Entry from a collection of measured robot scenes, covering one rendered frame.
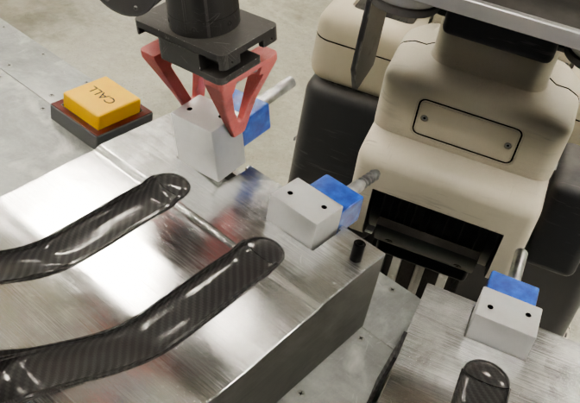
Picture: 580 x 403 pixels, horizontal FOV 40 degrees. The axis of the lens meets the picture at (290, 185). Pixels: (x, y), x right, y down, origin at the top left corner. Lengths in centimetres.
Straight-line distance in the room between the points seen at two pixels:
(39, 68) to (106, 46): 169
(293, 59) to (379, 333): 209
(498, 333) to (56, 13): 240
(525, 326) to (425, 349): 8
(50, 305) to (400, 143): 51
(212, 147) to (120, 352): 20
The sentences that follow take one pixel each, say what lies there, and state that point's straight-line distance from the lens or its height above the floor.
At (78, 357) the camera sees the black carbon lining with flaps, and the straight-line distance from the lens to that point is 55.
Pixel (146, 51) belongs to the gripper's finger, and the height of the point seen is 99.
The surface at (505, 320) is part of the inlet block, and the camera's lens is 66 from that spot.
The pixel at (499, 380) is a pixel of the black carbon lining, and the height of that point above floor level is 85.
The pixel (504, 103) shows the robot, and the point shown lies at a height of 89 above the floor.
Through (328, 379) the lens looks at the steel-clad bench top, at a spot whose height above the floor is 80.
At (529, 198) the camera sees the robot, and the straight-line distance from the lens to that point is 94.
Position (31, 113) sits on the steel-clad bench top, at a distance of 94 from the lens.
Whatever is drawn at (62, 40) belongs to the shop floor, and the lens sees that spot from 273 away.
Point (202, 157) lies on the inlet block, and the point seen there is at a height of 91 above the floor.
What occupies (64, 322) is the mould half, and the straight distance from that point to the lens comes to 57.
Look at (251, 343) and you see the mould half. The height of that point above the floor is 88.
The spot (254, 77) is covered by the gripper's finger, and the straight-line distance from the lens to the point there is 66.
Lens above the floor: 132
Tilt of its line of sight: 38 degrees down
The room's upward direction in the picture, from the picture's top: 11 degrees clockwise
